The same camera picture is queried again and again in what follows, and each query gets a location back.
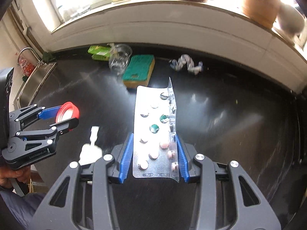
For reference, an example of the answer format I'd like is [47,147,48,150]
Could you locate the white plastic spoon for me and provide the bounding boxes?
[78,126,102,166]

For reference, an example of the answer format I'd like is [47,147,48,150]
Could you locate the crumpled blue white wrapper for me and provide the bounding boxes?
[169,54,203,75]

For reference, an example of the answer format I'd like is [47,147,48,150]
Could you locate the silver pill blister pack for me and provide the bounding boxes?
[133,80,180,182]

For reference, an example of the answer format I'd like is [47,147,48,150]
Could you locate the green yellow sponge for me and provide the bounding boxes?
[122,55,155,89]

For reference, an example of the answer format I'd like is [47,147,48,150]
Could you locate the white round pot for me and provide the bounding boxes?
[277,3,305,35]

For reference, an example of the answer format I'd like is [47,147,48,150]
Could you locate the clear plastic cup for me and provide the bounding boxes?
[109,44,132,76]

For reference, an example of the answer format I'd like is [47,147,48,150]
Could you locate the red patterned bottle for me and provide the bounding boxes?
[18,56,35,77]

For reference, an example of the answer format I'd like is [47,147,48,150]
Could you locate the person's left hand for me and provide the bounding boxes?
[0,166,31,188]

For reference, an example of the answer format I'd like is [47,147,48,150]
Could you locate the red plastic lid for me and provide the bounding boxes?
[56,102,80,123]

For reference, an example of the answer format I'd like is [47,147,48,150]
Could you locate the dark green cloth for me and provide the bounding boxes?
[42,51,56,63]

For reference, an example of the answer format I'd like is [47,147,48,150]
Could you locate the stainless steel sink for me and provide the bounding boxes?
[14,62,57,110]

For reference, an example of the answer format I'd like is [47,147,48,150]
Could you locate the chrome faucet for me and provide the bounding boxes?
[17,47,44,66]

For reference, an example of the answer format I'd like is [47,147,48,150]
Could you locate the light green torn carton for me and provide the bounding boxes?
[87,45,111,61]

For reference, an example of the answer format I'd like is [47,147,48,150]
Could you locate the brown ceramic jar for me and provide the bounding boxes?
[243,0,281,29]

